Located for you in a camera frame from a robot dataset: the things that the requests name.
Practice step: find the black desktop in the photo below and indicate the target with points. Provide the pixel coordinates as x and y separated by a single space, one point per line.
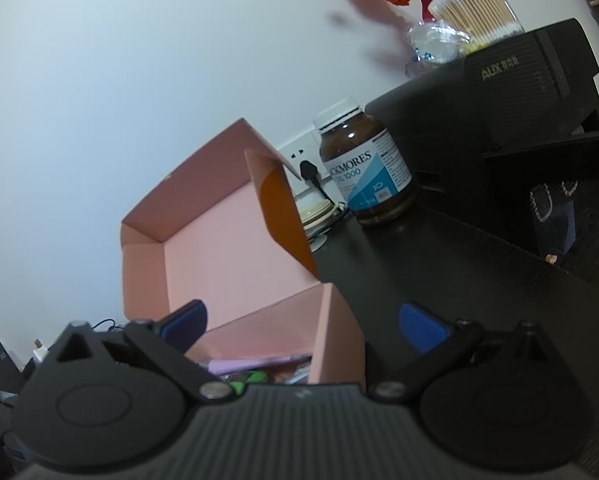
454 270

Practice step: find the brown supplement bottle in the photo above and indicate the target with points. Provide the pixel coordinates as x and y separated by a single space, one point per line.
369 180

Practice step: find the clear cotton swab jar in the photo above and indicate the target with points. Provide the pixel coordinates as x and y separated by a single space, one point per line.
479 5

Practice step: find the lilac cosmetic tube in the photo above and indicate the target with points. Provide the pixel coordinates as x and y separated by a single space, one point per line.
249 364

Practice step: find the white tube brown cap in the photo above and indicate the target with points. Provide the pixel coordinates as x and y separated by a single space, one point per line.
39 355

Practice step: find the black power plug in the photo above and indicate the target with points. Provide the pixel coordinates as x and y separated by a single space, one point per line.
308 170

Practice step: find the green packet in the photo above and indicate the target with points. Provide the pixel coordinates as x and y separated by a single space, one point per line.
257 376

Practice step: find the pink cardboard box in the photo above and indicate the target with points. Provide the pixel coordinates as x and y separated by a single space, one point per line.
204 260

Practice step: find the white wall socket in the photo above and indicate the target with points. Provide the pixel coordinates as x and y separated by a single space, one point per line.
292 152

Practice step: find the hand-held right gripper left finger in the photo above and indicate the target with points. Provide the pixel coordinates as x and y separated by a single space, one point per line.
187 322

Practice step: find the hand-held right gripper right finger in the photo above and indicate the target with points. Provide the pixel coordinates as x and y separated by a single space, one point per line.
422 330

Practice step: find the cream round holder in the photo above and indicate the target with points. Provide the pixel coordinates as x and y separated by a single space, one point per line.
319 212

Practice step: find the black appliance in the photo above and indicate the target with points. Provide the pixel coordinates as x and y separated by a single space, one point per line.
479 110

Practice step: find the clear plastic wrapper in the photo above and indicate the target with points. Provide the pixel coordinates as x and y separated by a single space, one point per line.
434 45

